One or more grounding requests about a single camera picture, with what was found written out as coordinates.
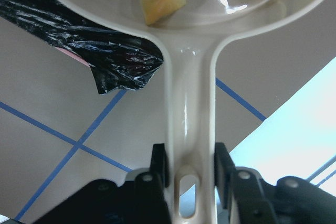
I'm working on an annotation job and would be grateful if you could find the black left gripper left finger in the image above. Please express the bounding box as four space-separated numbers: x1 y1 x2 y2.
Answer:
134 143 171 224

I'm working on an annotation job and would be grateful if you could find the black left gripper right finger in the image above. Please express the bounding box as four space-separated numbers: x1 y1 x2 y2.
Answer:
214 143 278 223

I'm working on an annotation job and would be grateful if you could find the beige plastic dustpan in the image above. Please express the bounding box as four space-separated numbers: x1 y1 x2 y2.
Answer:
30 0 336 224

